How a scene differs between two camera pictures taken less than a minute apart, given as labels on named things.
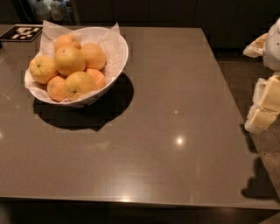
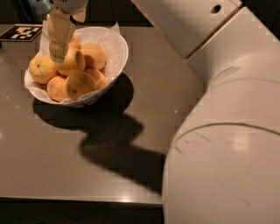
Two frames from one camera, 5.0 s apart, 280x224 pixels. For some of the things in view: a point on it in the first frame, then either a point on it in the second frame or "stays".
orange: (78, 84) stays
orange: (57, 88) stays
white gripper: (273, 48) -> (69, 5)
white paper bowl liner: (111, 39) stays
